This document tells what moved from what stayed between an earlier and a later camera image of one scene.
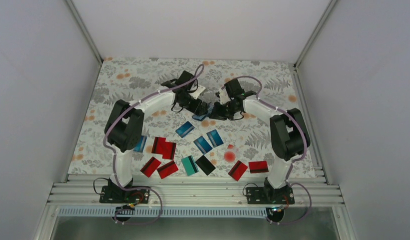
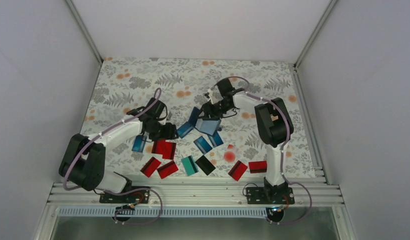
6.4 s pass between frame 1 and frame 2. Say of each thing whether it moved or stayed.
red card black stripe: stayed
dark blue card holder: moved
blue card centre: stayed
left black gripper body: moved
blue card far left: stayed
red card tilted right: stayed
